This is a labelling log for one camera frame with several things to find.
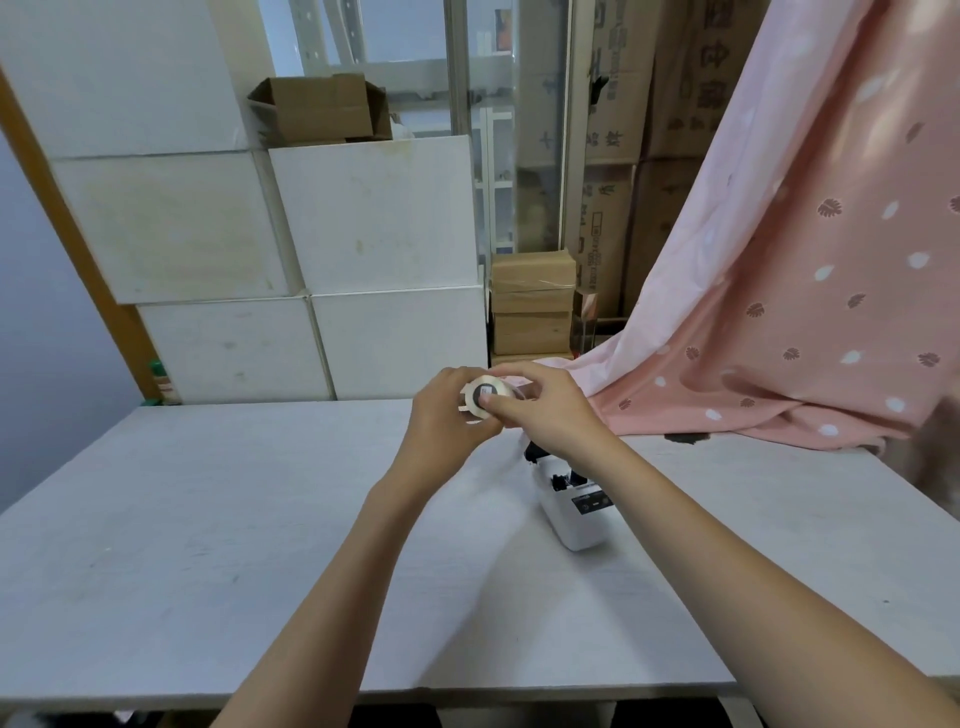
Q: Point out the small taped cardboard box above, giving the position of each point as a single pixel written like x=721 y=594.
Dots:
x=531 y=333
x=531 y=301
x=532 y=271

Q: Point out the person's left hand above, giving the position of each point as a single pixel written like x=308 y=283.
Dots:
x=435 y=431

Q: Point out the white label tape roll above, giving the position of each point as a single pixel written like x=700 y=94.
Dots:
x=484 y=391

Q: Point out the person's right thumb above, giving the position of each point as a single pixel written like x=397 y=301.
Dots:
x=501 y=409

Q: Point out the green capped bottle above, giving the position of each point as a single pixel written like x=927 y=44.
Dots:
x=163 y=382

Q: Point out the person's right hand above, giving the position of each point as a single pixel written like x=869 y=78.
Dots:
x=559 y=420

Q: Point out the glass partition with metal frame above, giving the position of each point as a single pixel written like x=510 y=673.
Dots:
x=495 y=90

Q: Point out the person's left thumb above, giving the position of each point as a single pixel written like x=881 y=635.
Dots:
x=486 y=429

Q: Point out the white label printer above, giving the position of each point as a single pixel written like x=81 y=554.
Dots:
x=579 y=525

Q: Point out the person's right forearm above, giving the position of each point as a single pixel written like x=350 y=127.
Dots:
x=750 y=592

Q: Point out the person's left forearm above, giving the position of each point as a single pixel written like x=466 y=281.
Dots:
x=337 y=600

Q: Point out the large printed cardboard carton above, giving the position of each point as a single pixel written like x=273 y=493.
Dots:
x=660 y=225
x=697 y=75
x=619 y=82
x=600 y=240

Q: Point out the open brown cardboard box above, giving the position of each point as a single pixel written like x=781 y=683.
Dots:
x=319 y=112

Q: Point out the white foam box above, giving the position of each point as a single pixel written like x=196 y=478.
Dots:
x=401 y=341
x=172 y=229
x=240 y=349
x=375 y=214
x=120 y=75

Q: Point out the pink leaf print curtain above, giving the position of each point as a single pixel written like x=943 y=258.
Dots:
x=810 y=285

